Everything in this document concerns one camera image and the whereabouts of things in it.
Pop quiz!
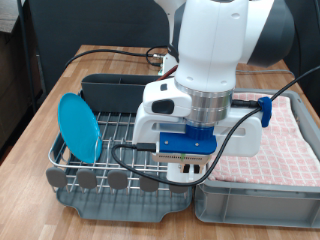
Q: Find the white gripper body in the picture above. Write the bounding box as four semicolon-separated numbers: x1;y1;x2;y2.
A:
132;103;264;158

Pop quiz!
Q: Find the brown wooden spoon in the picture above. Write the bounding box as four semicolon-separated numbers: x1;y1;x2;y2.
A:
157;64;179;82

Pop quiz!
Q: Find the blue plate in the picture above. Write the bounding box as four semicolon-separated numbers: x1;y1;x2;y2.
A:
57;92;103;165

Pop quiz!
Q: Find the grey dish drying rack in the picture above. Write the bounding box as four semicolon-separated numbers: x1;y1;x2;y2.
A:
49;89;196;224

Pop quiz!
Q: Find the pink checked towel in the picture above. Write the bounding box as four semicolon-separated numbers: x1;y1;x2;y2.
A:
207;93;320;188

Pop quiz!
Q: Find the gray plastic crate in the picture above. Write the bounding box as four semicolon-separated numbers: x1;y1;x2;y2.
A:
193;87;320;230

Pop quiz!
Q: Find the dark gray utensil caddy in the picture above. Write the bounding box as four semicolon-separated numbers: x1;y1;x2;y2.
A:
80;73;174;114

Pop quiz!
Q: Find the black metal pole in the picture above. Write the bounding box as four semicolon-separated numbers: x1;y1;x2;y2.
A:
16;0;38;114

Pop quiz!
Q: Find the gray shelf board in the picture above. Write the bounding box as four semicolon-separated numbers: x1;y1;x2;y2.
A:
0;0;26;34

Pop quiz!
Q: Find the black camera cable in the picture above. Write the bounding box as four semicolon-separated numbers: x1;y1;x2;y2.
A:
110;64;320;187

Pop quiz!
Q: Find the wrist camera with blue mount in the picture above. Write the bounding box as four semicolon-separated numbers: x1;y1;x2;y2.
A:
151;124;218;165

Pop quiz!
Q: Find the blue cable clip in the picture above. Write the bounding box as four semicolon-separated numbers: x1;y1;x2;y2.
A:
258;96;273;129

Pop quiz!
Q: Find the gray cable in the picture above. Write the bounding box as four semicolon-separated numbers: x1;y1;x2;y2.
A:
236;68;291;75

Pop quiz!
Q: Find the metal wire dish rack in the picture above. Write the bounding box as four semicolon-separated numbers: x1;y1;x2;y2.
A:
45;89;198;198

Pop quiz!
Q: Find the looped black cable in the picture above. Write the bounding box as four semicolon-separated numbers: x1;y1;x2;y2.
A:
145;46;169;67

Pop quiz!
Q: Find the long black cable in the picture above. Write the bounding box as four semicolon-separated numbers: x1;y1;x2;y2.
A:
64;49;168;69

